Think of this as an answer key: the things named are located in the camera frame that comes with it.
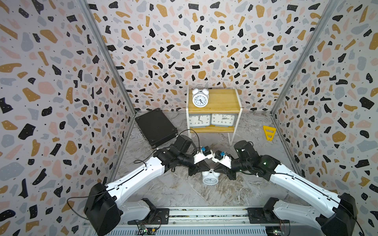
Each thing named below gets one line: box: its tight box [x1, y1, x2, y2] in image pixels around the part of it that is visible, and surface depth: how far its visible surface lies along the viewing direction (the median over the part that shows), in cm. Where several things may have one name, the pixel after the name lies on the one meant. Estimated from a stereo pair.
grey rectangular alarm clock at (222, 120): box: [210, 113, 235, 128], surface depth 91 cm
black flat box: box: [134, 107, 179, 148], surface depth 110 cm
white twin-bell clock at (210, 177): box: [201, 168, 221, 186], surface depth 73 cm
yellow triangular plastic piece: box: [262, 125, 277, 142], surface depth 111 cm
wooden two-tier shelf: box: [186, 86, 243, 147], surface depth 82 cm
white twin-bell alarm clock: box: [191, 85, 210, 109], surface depth 76 cm
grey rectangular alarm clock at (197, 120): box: [188, 113, 212, 128], surface depth 90 cm
